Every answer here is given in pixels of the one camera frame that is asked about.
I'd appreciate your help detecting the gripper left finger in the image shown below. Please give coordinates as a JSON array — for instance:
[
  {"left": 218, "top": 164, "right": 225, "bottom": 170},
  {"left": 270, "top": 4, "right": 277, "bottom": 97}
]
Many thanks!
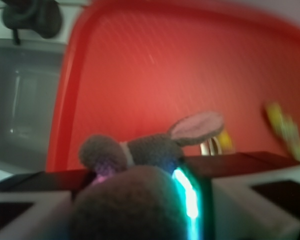
[{"left": 0, "top": 169, "right": 96, "bottom": 240}]

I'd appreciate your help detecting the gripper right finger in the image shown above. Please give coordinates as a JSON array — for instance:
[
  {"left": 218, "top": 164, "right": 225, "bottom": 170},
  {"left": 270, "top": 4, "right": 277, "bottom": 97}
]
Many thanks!
[{"left": 172, "top": 151, "right": 300, "bottom": 240}]

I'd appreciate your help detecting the gray plush dolphin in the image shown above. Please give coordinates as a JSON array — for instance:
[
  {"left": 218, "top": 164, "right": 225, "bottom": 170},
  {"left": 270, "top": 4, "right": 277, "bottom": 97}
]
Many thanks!
[{"left": 69, "top": 111, "right": 224, "bottom": 240}]

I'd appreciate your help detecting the silver key bunch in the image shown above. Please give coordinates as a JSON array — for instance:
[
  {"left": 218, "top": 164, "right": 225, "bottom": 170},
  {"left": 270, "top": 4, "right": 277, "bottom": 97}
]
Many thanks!
[{"left": 199, "top": 137, "right": 223, "bottom": 156}]

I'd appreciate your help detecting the gray plastic sink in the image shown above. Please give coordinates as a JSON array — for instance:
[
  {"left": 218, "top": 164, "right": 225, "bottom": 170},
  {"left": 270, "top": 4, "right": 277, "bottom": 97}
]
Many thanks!
[{"left": 0, "top": 38, "right": 66, "bottom": 174}]

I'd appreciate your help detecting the red plastic tray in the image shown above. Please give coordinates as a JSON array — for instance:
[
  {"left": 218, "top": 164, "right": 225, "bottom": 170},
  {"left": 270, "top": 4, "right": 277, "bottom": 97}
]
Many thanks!
[{"left": 45, "top": 0, "right": 300, "bottom": 172}]

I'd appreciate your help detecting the gray faucet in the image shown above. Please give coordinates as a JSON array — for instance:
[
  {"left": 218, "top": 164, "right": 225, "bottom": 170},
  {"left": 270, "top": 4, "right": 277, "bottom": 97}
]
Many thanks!
[{"left": 1, "top": 0, "right": 63, "bottom": 46}]

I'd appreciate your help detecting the multicolour rope toy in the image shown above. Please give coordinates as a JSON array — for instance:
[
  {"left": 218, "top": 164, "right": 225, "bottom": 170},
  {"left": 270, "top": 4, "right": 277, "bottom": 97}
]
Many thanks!
[{"left": 217, "top": 102, "right": 300, "bottom": 162}]

